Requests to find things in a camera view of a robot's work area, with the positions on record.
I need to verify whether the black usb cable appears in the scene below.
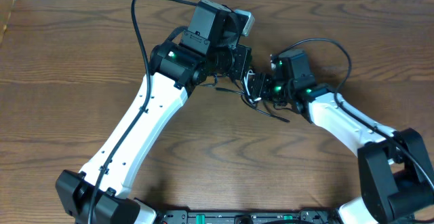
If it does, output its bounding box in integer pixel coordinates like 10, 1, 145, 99
215, 81, 291, 124

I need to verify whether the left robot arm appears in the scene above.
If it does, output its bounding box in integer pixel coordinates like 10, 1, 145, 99
56, 0, 254, 223

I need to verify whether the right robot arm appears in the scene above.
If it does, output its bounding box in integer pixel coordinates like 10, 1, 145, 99
243, 50, 433, 223

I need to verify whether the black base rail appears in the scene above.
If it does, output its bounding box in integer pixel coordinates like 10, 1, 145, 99
155, 208, 340, 224

